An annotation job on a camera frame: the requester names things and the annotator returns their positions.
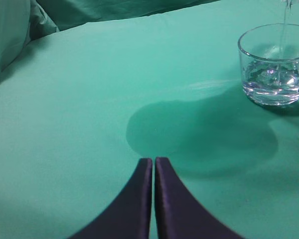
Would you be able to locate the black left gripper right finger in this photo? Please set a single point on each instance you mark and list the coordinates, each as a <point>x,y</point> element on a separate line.
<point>178,214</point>

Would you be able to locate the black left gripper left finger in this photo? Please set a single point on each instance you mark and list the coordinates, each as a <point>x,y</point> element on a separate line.
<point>128,216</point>

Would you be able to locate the clear plastic water bottle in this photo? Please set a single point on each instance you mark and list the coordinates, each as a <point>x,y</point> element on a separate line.
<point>289,3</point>

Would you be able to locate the green table cloth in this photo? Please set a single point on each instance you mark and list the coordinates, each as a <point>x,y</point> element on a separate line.
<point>80,107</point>

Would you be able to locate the clear glass mug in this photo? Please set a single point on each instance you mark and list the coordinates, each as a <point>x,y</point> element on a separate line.
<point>269,64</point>

